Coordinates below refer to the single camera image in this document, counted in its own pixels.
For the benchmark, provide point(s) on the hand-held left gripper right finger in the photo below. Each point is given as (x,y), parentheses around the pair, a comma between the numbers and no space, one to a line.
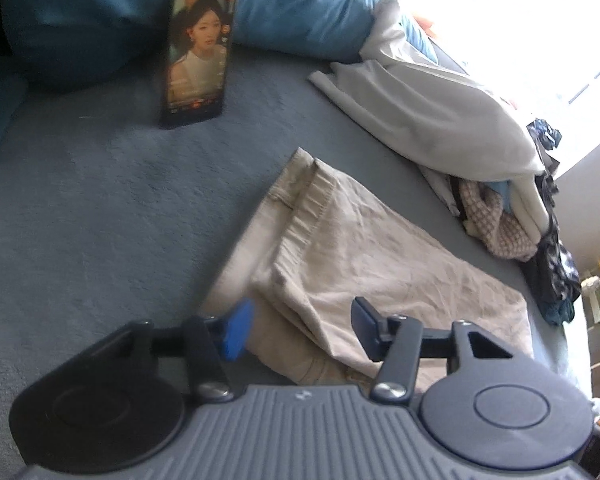
(365,330)

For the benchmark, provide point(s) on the teal blue pillow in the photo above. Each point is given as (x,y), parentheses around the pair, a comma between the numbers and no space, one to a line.
(0,110)

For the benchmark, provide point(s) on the cream folded garment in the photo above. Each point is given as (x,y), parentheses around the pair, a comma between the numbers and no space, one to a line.
(530,210)

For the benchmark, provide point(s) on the white cloth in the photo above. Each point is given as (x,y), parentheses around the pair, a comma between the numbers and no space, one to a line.
(430,110)

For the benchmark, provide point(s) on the dark patterned garment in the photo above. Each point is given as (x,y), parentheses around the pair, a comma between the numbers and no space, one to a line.
(555,270)

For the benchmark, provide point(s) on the pink checked knit garment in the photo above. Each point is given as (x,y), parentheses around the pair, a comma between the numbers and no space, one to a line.
(500,240)

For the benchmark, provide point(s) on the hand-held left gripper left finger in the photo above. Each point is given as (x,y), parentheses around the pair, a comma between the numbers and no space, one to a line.
(237,330)

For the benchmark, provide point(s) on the black smartphone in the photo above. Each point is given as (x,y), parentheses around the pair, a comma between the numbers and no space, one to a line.
(200,50)

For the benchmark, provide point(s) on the dark blue crumpled cloth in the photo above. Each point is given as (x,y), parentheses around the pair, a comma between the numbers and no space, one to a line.
(545,135)

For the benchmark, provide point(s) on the light blue garment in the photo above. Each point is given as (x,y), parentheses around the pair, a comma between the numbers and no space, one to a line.
(502,195)

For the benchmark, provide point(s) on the grey bed sheet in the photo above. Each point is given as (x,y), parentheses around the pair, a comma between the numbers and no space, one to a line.
(105,210)

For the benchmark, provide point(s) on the beige pants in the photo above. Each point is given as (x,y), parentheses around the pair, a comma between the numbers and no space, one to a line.
(380,270)

